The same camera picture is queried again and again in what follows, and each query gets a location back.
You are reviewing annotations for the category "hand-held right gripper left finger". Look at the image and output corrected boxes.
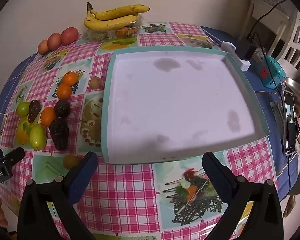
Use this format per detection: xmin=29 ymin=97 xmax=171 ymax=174
xmin=17 ymin=151 xmax=98 ymax=240

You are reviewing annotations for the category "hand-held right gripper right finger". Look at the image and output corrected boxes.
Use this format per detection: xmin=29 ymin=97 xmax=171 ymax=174
xmin=202 ymin=151 xmax=283 ymax=240

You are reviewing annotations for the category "small yellow-orange fruit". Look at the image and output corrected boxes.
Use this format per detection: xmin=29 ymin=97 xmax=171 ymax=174
xmin=63 ymin=154 xmax=79 ymax=170

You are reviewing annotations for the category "green oval fruit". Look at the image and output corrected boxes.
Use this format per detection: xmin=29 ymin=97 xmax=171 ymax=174
xmin=29 ymin=124 xmax=46 ymax=149

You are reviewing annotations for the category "green round fruit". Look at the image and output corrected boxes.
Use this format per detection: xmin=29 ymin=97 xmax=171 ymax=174
xmin=16 ymin=101 xmax=30 ymax=117

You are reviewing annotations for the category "large dark avocado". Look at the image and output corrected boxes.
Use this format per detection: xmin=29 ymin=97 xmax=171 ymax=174
xmin=49 ymin=117 xmax=69 ymax=151

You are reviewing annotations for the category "small slim dark avocado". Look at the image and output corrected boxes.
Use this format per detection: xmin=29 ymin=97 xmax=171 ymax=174
xmin=28 ymin=100 xmax=42 ymax=124

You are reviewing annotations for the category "orange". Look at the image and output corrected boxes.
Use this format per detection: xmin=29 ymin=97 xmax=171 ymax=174
xmin=62 ymin=71 xmax=79 ymax=85
xmin=56 ymin=84 xmax=73 ymax=100
xmin=40 ymin=107 xmax=57 ymax=127

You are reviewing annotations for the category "round dark avocado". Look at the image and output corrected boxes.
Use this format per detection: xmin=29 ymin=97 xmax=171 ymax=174
xmin=54 ymin=99 xmax=71 ymax=118

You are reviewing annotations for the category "teal white shallow tray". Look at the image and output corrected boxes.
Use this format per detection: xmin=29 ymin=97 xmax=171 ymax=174
xmin=101 ymin=45 xmax=270 ymax=165

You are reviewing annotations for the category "person's left hand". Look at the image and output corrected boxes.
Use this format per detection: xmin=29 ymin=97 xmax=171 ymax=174
xmin=0 ymin=196 xmax=8 ymax=228

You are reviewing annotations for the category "pink checkered printed tablecloth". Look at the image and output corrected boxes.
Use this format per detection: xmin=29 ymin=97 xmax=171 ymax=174
xmin=0 ymin=22 xmax=278 ymax=240

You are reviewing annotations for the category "black smartphone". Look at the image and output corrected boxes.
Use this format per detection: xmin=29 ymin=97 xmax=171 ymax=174
xmin=281 ymin=90 xmax=297 ymax=156

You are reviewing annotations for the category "small brown round fruit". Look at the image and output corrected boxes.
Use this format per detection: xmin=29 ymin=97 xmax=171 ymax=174
xmin=90 ymin=76 xmax=102 ymax=89

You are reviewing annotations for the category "pale red apple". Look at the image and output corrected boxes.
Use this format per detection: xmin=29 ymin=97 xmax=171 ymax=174
xmin=37 ymin=40 xmax=49 ymax=55

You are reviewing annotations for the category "white power strip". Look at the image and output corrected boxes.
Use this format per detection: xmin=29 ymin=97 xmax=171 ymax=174
xmin=220 ymin=41 xmax=251 ymax=71

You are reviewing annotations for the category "metal bowl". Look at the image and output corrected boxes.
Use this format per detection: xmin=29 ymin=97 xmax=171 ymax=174
xmin=285 ymin=77 xmax=300 ymax=98

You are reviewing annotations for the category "teal toy with red patch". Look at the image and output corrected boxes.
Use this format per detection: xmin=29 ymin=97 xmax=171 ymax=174
xmin=255 ymin=56 xmax=287 ymax=89

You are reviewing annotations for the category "black power adapter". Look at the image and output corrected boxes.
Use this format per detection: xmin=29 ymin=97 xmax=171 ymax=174
xmin=236 ymin=37 xmax=255 ymax=61

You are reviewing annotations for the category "yellow spotted banana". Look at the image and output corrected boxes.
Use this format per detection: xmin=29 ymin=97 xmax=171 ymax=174
xmin=87 ymin=2 xmax=150 ymax=21
xmin=84 ymin=12 xmax=138 ymax=32

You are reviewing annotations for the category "clear plastic clamshell container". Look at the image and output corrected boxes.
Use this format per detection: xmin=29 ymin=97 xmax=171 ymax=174
xmin=86 ymin=15 xmax=143 ymax=40

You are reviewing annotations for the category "white chair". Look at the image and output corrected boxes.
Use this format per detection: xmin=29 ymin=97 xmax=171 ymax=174
xmin=240 ymin=0 xmax=290 ymax=58

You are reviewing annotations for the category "black cable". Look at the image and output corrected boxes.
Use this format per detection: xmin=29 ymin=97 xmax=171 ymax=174
xmin=247 ymin=0 xmax=289 ymax=40

